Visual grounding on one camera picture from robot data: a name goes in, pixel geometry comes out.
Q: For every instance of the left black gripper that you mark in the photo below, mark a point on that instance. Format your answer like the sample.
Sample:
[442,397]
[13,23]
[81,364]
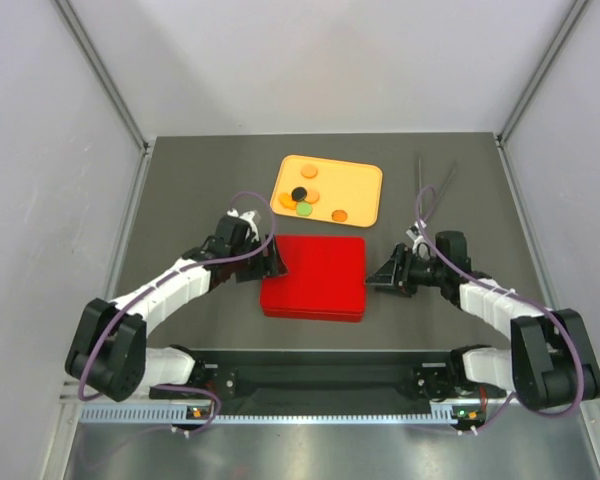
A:
[267,266]

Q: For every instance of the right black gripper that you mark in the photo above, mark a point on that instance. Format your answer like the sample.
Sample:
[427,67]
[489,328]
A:
[392,276]

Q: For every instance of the brown round cookie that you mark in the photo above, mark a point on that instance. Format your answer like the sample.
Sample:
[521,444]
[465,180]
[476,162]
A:
[339,216]

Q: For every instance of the red compartment box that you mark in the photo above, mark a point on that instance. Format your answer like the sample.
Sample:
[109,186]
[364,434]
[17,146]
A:
[351,313]

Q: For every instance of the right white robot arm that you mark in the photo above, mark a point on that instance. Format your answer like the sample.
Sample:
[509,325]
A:
[550,361]

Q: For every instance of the red box lid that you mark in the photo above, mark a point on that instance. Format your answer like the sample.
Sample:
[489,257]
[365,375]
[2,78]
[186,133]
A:
[322,269]

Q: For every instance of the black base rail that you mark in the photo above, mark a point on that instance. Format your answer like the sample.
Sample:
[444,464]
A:
[321,383]

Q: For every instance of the orange plastic tray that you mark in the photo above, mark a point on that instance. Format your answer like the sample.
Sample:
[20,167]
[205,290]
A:
[342,185]

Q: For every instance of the orange star cookie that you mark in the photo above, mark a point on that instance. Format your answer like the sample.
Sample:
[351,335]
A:
[287,201]

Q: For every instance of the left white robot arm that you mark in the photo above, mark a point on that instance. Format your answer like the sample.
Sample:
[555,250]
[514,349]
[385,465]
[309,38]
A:
[109,351]

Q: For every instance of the grey metal tongs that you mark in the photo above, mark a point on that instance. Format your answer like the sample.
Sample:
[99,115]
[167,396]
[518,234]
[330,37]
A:
[426,211]

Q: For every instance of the black sandwich cookie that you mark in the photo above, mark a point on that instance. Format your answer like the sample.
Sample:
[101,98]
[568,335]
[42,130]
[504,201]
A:
[299,194]

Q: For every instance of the green round cookie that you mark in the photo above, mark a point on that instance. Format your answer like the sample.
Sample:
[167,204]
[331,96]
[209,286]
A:
[304,209]

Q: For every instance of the orange round cookie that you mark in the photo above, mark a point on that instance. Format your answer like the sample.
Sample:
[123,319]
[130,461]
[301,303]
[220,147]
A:
[312,196]
[309,171]

